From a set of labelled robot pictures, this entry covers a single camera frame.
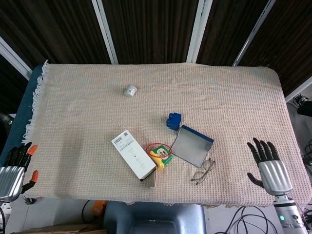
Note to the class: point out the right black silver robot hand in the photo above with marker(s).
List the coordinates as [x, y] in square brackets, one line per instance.
[275, 175]

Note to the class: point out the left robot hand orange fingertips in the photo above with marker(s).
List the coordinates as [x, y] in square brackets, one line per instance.
[9, 180]

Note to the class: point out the wire-frame eyeglasses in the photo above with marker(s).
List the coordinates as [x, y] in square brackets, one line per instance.
[201, 176]

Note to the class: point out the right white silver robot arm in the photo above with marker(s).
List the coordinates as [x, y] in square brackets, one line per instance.
[288, 217]

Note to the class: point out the brown cardboard box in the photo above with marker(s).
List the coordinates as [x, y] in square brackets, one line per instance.
[61, 229]

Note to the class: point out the white carton box with barcode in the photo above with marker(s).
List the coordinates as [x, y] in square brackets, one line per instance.
[134, 156]

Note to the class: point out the black caster wheel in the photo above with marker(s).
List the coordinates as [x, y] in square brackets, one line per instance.
[30, 200]

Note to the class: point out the person's black trouser leg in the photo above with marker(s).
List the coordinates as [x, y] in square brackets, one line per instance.
[306, 109]

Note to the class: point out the person's sneaker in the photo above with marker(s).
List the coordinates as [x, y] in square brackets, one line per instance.
[299, 100]

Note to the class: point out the orange device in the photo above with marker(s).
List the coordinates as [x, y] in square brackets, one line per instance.
[98, 208]

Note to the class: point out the beige waffle weave cloth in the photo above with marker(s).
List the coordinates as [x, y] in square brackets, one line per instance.
[219, 97]

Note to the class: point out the blue toy building block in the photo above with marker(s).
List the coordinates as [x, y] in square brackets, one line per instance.
[174, 122]

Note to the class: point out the red rubber band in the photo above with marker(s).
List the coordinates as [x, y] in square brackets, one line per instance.
[159, 143]

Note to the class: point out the grey blue chair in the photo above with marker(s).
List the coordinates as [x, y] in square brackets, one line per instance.
[156, 219]

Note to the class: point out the white partition post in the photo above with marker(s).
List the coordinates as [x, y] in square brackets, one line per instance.
[13, 58]
[253, 34]
[298, 91]
[106, 31]
[198, 31]

